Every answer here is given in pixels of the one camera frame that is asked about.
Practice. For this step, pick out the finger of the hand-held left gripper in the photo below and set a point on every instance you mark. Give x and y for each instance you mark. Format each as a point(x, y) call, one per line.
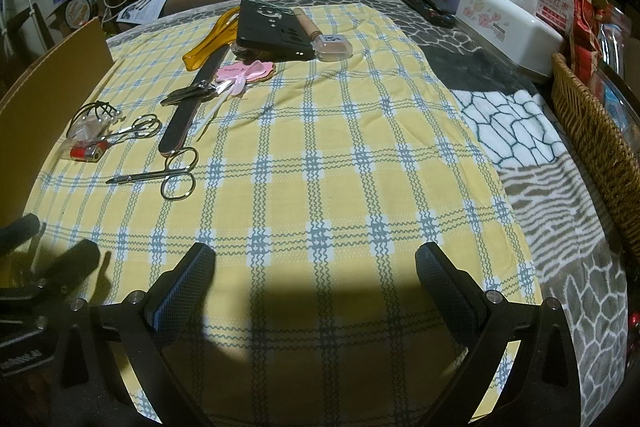
point(20, 229)
point(72, 259)

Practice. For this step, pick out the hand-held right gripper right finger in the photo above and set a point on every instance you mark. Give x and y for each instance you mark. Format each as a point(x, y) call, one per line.
point(445, 294)

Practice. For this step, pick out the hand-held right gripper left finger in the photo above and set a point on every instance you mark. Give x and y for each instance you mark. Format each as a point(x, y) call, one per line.
point(172, 302)

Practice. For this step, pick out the brown cardboard box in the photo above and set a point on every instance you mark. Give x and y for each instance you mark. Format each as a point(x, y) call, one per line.
point(45, 97)

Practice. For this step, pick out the black nail file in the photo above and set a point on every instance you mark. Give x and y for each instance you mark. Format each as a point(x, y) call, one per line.
point(182, 127)

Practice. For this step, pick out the black phone case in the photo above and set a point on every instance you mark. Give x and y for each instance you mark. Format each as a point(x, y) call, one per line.
point(265, 29)

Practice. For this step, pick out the red lighter in clear bag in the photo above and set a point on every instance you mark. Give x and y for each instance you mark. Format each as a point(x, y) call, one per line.
point(80, 152)

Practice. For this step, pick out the silver cuticle scissors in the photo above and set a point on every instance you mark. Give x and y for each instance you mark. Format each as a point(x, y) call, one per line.
point(131, 178)

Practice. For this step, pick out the small silver scissors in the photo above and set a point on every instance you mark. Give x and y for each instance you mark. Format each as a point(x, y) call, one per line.
point(120, 134)

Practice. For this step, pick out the yellow checked tablecloth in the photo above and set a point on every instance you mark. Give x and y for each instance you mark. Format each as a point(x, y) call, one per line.
point(325, 157)

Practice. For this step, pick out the wicker basket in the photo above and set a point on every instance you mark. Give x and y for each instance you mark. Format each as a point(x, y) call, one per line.
point(595, 142)

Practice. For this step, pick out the round orange tin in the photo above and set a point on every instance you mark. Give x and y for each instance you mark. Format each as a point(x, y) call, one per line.
point(82, 9)

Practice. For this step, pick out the pink bow cake topper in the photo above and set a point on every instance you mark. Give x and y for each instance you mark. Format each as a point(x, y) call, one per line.
point(250, 71)

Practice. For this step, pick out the printed paper sheet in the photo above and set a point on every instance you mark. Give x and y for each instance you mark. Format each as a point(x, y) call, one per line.
point(145, 7)

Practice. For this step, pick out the white tissue box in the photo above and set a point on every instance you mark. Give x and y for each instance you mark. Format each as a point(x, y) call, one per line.
point(500, 37)

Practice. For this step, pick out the black remote control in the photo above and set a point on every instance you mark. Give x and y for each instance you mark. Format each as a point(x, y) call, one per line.
point(430, 7)

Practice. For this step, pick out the wooden stick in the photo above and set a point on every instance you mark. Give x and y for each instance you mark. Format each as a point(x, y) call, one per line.
point(306, 24)

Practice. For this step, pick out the red gift bag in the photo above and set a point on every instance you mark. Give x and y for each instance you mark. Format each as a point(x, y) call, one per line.
point(590, 22)

